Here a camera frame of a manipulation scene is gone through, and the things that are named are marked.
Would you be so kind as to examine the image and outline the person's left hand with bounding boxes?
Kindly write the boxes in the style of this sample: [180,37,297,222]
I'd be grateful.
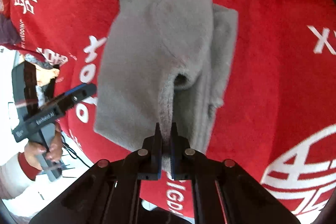
[23,123,63,170]

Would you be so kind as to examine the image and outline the grey garment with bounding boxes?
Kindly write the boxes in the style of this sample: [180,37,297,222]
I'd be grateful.
[93,0,239,172]

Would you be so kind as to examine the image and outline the red printed bed blanket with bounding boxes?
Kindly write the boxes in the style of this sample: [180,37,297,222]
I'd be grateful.
[1,0,335,223]

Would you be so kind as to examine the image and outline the black cable on floor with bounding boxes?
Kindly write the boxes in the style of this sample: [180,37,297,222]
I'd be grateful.
[60,133,91,169]

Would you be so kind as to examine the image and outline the white sleeve left forearm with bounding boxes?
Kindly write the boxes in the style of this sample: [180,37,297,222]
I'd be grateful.
[0,153,41,200]

